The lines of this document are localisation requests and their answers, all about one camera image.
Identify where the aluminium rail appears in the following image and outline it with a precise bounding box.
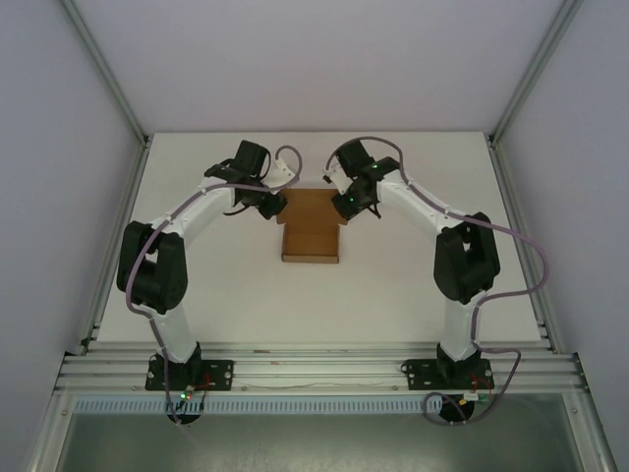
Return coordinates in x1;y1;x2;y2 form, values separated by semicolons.
486;135;567;354
78;136;152;356

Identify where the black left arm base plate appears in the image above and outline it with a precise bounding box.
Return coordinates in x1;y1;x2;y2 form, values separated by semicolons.
144;357;235;392

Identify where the aluminium left side rail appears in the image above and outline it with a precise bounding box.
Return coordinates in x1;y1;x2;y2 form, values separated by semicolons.
78;136;152;356

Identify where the brown cardboard paper box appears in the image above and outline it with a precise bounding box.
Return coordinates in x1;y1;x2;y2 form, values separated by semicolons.
274;187;348;265

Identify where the grey metal panel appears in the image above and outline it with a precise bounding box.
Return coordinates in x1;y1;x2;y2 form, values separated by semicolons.
52;411;587;472

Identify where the aluminium right side rail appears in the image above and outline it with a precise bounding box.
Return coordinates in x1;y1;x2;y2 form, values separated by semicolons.
486;135;567;354

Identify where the grey slotted cable duct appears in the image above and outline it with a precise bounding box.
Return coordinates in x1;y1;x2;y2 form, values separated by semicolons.
72;395;572;415

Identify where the aluminium right frame post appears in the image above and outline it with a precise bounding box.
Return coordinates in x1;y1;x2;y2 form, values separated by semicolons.
487;0;587;145

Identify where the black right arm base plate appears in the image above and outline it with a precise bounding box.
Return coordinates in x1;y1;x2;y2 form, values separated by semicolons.
401;357;493;393

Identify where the aluminium left frame post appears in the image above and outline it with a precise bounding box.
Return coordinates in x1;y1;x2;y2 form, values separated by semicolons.
58;0;151;145

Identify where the aluminium frame post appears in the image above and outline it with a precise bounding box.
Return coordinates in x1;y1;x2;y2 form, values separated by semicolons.
58;0;151;145
487;0;587;145

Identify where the aluminium front rail beam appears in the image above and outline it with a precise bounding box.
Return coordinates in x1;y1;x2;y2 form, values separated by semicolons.
52;342;590;395

